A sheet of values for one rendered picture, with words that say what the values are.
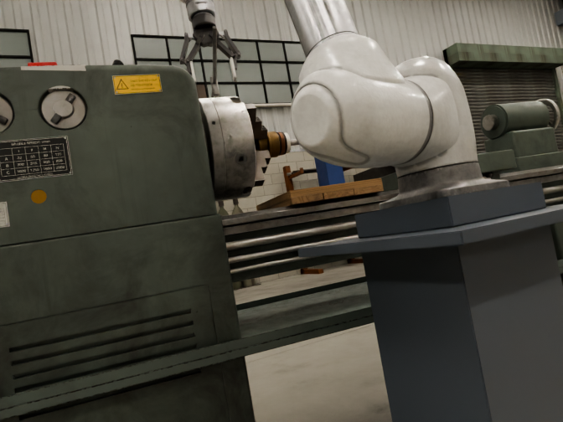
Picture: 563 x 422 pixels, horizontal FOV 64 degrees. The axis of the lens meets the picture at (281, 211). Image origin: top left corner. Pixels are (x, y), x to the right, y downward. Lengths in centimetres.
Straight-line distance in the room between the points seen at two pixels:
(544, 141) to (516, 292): 122
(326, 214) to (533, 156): 91
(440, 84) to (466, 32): 1258
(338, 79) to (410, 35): 1129
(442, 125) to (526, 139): 113
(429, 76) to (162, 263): 70
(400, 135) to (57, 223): 75
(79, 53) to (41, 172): 755
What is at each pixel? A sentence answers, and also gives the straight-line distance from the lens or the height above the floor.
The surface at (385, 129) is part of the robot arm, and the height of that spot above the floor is 92.
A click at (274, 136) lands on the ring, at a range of 144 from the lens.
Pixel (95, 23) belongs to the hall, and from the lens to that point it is 891.
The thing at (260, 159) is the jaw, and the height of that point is 103.
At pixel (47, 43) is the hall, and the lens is 868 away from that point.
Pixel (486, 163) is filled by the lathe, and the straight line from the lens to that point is 148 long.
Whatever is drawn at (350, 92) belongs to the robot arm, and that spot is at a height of 97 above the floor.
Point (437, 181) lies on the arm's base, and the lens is 86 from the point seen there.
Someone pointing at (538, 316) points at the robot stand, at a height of 57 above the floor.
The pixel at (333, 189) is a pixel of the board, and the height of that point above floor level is 89.
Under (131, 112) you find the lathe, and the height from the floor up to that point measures 113.
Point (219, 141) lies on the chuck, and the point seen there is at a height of 107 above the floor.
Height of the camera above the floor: 78
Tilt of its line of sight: 3 degrees up
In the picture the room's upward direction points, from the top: 10 degrees counter-clockwise
